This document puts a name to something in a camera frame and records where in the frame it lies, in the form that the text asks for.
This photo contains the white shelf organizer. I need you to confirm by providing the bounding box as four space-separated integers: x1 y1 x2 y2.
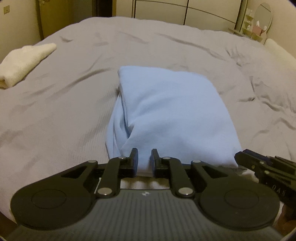
228 8 267 44

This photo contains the cream wardrobe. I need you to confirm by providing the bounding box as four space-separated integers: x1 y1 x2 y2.
112 0 247 31

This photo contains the wooden door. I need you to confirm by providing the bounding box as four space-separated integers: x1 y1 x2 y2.
37 0 74 38

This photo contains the folded white towel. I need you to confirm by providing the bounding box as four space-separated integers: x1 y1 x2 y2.
1 43 57 89

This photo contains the grey duvet cover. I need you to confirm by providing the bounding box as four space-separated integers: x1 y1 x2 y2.
1 17 295 218

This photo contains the white long pillow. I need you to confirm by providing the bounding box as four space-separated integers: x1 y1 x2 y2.
264 38 295 69

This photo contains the oval vanity mirror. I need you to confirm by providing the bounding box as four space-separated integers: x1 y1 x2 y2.
253 3 273 33

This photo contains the light blue sweatshirt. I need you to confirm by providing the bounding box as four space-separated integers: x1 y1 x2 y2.
106 66 241 176

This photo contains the wall switch plate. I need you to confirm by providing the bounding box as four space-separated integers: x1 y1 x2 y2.
3 5 10 15

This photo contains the pink tissue box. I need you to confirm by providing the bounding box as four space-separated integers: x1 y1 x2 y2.
252 26 264 36

